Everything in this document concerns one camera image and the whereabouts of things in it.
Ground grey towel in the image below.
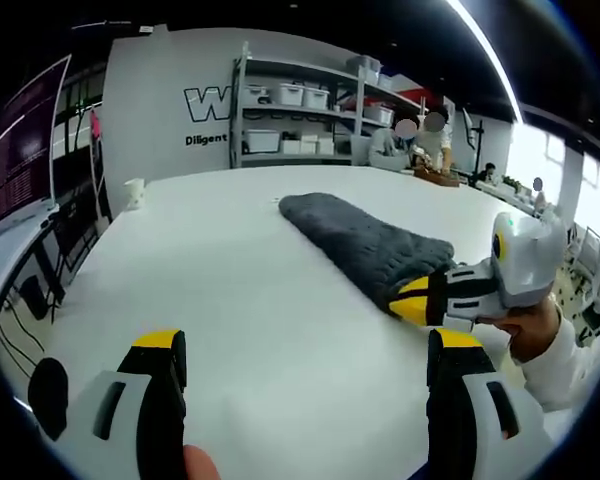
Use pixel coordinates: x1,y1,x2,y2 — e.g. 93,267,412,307
278,192,457,322

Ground person's right hand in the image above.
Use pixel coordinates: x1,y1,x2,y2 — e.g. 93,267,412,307
493,298,563,366

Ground person's left hand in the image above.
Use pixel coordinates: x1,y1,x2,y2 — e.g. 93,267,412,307
183,443,222,480

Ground black round object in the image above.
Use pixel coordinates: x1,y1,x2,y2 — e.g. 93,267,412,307
27,356,71,443

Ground wooden tray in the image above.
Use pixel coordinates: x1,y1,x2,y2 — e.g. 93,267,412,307
412,166,462,189

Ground black stand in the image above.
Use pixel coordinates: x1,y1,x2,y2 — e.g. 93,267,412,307
461,106,487,175

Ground black box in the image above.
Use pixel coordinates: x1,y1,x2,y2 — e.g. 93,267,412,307
19,274,50,322

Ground black metal rack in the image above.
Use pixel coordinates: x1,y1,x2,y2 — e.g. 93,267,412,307
54,196,105,275

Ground white computer desk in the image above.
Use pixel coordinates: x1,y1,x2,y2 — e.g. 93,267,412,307
0,208,62,326

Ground ceiling light strip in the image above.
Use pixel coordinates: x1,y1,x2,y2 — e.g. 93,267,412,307
443,0,525,125

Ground white paper cup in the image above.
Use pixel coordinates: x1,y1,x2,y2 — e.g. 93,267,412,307
123,177,149,212

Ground rows of white storage boxes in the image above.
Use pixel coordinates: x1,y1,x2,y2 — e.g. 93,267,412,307
242,54,431,156

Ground grey metal shelving unit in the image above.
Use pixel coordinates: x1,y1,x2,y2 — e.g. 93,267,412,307
228,41,432,170

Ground large computer monitor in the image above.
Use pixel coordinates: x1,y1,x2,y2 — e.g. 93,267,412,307
0,53,74,237

